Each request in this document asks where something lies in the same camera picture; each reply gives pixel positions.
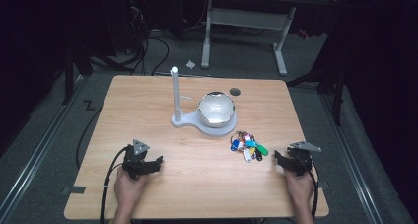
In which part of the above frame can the black metal stand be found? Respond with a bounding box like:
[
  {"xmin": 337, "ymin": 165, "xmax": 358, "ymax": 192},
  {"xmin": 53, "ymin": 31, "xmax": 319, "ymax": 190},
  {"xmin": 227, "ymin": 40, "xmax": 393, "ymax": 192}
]
[
  {"xmin": 61, "ymin": 42, "xmax": 132, "ymax": 106},
  {"xmin": 286, "ymin": 52, "xmax": 349, "ymax": 126}
]

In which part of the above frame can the bundle of black floor cables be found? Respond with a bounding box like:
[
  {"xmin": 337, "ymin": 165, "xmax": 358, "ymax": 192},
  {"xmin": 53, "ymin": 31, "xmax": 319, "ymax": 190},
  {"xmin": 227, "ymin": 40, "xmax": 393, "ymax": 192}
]
[{"xmin": 126, "ymin": 0, "xmax": 171, "ymax": 77}]

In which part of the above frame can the shiny silver metal bowl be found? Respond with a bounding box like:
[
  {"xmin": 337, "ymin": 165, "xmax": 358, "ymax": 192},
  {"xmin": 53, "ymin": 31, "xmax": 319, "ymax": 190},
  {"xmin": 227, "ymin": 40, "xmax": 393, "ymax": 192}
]
[{"xmin": 197, "ymin": 91, "xmax": 237, "ymax": 129}]

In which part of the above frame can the white-framed desk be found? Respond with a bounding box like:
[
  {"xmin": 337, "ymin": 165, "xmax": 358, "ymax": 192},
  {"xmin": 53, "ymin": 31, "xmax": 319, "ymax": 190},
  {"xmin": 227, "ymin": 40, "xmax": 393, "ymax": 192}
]
[{"xmin": 200, "ymin": 0, "xmax": 339, "ymax": 77}]

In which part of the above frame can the metal floor rail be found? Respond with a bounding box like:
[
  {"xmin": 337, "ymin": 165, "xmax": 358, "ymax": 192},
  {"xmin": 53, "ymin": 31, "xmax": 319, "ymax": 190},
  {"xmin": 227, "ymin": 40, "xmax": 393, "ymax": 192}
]
[
  {"xmin": 319, "ymin": 94, "xmax": 384, "ymax": 224},
  {"xmin": 0, "ymin": 75, "xmax": 87, "ymax": 218}
]

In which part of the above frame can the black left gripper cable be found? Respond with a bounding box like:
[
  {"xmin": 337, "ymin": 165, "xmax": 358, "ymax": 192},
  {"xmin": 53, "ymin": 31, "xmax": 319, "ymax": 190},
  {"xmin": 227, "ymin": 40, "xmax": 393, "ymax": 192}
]
[{"xmin": 99, "ymin": 145, "xmax": 130, "ymax": 224}]

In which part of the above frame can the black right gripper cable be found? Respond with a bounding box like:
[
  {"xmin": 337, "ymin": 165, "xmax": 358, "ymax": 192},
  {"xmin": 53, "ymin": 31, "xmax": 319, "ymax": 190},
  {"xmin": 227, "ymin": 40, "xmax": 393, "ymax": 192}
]
[{"xmin": 308, "ymin": 163, "xmax": 320, "ymax": 220}]

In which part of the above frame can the white stand with pole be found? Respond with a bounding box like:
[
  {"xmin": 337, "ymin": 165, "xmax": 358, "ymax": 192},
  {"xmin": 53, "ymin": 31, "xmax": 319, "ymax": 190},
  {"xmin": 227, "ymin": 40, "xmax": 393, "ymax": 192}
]
[{"xmin": 169, "ymin": 65, "xmax": 238, "ymax": 137}]

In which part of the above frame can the person's left hand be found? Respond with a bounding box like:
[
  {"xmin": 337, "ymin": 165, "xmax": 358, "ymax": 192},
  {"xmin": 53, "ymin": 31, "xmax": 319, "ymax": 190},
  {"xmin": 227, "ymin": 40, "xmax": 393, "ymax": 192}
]
[{"xmin": 113, "ymin": 167, "xmax": 150, "ymax": 215}]

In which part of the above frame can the person's right hand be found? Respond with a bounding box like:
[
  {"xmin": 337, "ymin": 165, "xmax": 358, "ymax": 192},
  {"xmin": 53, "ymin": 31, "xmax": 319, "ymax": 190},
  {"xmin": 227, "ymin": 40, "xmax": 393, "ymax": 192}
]
[{"xmin": 283, "ymin": 168, "xmax": 315, "ymax": 212}]

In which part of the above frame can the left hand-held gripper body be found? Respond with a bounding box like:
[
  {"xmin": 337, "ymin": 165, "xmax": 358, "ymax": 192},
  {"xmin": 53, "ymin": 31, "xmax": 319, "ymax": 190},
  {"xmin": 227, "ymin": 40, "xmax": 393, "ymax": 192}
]
[{"xmin": 122, "ymin": 138, "xmax": 151, "ymax": 181}]

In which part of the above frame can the bunch of colourful key tags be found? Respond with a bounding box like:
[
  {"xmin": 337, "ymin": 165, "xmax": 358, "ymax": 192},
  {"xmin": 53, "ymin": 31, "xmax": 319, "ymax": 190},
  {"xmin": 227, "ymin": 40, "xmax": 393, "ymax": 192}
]
[{"xmin": 229, "ymin": 130, "xmax": 270, "ymax": 164}]

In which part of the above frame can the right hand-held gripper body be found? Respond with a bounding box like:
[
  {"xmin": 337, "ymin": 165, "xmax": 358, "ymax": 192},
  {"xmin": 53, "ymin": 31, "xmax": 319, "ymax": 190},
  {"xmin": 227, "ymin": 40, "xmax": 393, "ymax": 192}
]
[{"xmin": 285, "ymin": 140, "xmax": 322, "ymax": 178}]

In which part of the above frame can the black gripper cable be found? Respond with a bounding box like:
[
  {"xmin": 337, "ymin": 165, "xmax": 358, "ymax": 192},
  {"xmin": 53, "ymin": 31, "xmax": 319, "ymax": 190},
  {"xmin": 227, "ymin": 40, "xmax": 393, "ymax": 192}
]
[
  {"xmin": 308, "ymin": 163, "xmax": 320, "ymax": 220},
  {"xmin": 99, "ymin": 145, "xmax": 130, "ymax": 224}
]

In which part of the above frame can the black floor cable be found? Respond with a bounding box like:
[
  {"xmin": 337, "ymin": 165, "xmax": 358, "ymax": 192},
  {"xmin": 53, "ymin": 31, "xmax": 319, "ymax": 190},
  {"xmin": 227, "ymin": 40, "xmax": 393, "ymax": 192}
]
[{"xmin": 75, "ymin": 107, "xmax": 103, "ymax": 170}]

